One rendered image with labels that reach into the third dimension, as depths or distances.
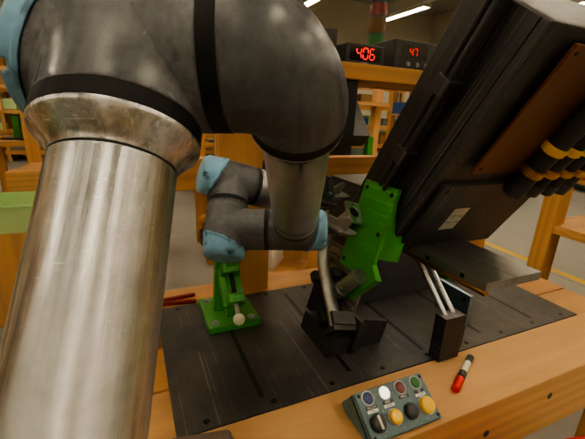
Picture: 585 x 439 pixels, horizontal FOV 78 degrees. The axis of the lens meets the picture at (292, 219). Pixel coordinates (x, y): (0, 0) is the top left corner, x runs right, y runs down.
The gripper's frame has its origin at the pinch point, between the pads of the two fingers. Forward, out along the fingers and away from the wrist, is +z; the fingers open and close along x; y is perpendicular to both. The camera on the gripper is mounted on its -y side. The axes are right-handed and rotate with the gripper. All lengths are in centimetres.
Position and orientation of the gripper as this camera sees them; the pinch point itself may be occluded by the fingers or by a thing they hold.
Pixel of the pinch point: (347, 215)
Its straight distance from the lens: 84.6
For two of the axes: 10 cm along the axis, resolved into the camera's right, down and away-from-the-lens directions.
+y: 4.8, -4.7, -7.4
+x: -0.7, -8.6, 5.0
